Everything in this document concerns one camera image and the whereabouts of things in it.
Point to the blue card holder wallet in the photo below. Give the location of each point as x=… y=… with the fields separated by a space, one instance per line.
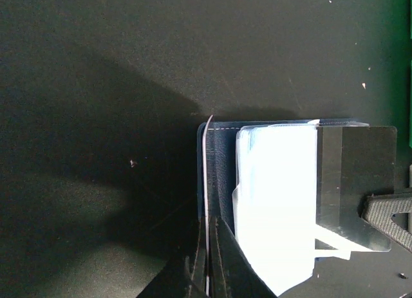
x=260 y=178

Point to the green bin with black cards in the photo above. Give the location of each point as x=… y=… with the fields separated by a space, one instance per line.
x=399 y=20

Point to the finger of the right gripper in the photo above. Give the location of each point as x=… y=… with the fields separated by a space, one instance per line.
x=379 y=211

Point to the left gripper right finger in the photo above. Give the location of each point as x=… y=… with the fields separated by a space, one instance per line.
x=232 y=275

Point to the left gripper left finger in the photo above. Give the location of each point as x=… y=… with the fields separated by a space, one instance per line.
x=184 y=275

